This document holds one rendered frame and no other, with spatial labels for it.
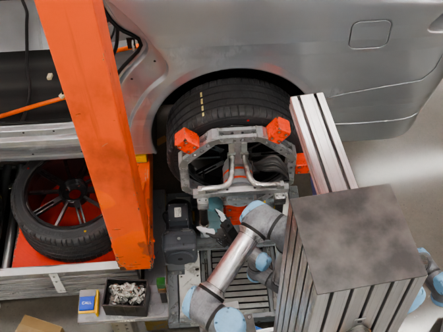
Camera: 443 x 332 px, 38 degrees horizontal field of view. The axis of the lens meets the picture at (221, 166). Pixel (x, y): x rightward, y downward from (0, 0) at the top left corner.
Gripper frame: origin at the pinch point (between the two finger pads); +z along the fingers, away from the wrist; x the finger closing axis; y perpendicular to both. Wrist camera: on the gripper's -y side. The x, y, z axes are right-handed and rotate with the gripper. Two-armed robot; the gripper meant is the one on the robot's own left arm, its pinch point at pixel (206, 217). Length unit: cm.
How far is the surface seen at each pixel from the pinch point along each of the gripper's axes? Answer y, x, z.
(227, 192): -14.9, 8.7, -5.0
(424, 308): 83, 70, -92
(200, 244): 67, 14, 21
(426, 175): 83, 149, -47
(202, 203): -11.8, -1.1, 0.6
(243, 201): -0.4, 17.4, -7.2
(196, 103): -30, 28, 30
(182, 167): -10.1, 8.5, 21.6
